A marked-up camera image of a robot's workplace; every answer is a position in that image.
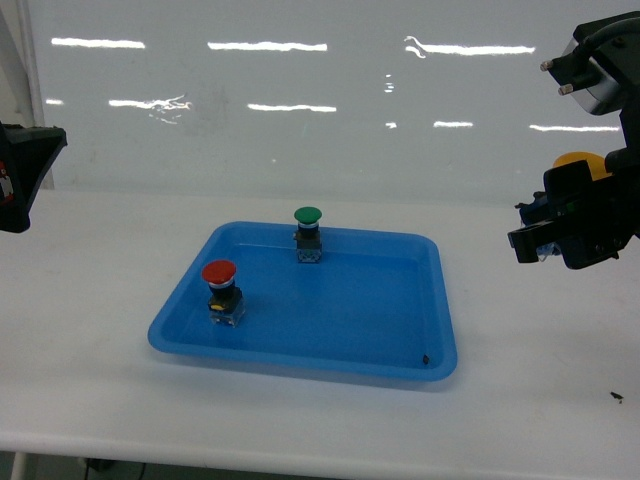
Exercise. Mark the red mushroom push button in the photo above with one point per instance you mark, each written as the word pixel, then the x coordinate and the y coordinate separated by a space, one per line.
pixel 226 303

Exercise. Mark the white board panel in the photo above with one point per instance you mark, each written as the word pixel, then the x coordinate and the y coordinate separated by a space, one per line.
pixel 400 100

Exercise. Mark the blue plastic tray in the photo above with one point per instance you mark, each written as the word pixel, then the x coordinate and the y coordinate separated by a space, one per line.
pixel 373 305

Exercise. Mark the green mushroom push button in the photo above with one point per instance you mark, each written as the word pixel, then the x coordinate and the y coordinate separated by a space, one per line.
pixel 308 235

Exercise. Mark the black debris speck on table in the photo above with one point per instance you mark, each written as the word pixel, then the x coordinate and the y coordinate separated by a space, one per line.
pixel 616 396

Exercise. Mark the yellow mushroom push button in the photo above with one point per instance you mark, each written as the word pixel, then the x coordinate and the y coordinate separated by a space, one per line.
pixel 534 211

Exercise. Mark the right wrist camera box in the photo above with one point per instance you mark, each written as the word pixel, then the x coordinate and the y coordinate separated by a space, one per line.
pixel 599 68

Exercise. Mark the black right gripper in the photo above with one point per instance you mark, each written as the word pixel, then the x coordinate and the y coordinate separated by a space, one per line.
pixel 575 198

